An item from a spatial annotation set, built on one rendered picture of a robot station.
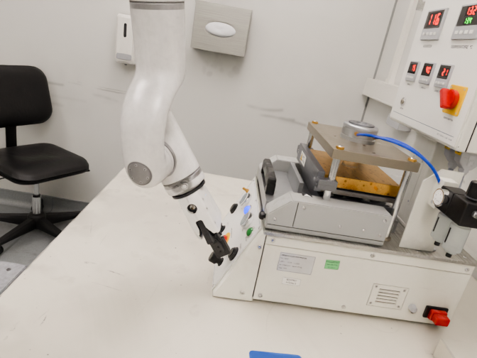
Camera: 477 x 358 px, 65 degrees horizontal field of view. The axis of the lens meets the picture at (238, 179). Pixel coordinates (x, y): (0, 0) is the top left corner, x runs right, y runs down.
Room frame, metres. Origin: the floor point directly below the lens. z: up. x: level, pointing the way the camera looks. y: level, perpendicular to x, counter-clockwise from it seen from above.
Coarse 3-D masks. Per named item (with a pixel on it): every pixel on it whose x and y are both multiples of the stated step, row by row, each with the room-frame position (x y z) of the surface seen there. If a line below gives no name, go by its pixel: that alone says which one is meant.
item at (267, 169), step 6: (264, 162) 0.89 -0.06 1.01; (270, 162) 0.89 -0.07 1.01; (264, 168) 0.86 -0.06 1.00; (270, 168) 0.84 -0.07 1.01; (264, 174) 0.84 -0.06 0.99; (270, 174) 0.80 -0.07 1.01; (270, 180) 0.77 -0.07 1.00; (276, 180) 0.78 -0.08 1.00; (270, 186) 0.77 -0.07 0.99; (270, 192) 0.77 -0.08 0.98
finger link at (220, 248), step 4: (212, 236) 0.69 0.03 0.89; (216, 240) 0.69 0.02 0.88; (212, 244) 0.71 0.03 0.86; (216, 244) 0.70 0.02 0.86; (220, 244) 0.70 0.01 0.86; (224, 244) 0.71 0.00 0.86; (212, 248) 0.71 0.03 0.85; (216, 248) 0.70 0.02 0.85; (220, 248) 0.70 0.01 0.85; (224, 248) 0.71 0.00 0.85; (228, 248) 0.71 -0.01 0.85; (216, 252) 0.71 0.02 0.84; (220, 252) 0.70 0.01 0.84; (224, 252) 0.71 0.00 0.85; (228, 252) 0.71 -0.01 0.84; (216, 256) 0.71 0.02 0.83; (220, 256) 0.71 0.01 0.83
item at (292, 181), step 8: (296, 168) 0.88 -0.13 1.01; (264, 176) 0.89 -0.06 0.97; (280, 176) 0.91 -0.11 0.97; (288, 176) 0.91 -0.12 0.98; (296, 176) 0.82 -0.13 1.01; (264, 184) 0.83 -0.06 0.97; (280, 184) 0.86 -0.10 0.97; (288, 184) 0.87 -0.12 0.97; (296, 184) 0.80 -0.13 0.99; (304, 184) 0.89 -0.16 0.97; (264, 192) 0.78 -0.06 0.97; (280, 192) 0.80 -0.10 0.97; (304, 192) 0.83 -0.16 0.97; (264, 200) 0.76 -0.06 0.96; (272, 200) 0.74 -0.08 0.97; (264, 208) 0.74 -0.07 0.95; (392, 232) 0.76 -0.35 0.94
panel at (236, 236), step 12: (252, 192) 0.92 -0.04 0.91; (240, 204) 0.95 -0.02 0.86; (252, 204) 0.85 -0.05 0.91; (228, 216) 0.97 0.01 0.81; (240, 216) 0.87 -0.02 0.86; (228, 228) 0.89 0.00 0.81; (240, 228) 0.81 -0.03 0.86; (228, 240) 0.82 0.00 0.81; (240, 240) 0.75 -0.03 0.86; (252, 240) 0.70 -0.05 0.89; (240, 252) 0.70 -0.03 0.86; (216, 264) 0.77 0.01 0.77; (228, 264) 0.71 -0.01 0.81; (216, 276) 0.72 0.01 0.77
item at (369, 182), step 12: (324, 156) 0.90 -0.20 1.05; (324, 168) 0.79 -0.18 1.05; (348, 168) 0.83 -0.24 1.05; (360, 168) 0.85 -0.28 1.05; (372, 168) 0.87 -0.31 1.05; (336, 180) 0.75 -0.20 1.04; (348, 180) 0.76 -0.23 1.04; (360, 180) 0.76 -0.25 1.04; (372, 180) 0.77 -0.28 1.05; (384, 180) 0.79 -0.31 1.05; (336, 192) 0.75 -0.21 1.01; (348, 192) 0.76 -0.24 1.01; (360, 192) 0.76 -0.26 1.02; (372, 192) 0.76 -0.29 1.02; (384, 192) 0.76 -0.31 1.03; (396, 192) 0.76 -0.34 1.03
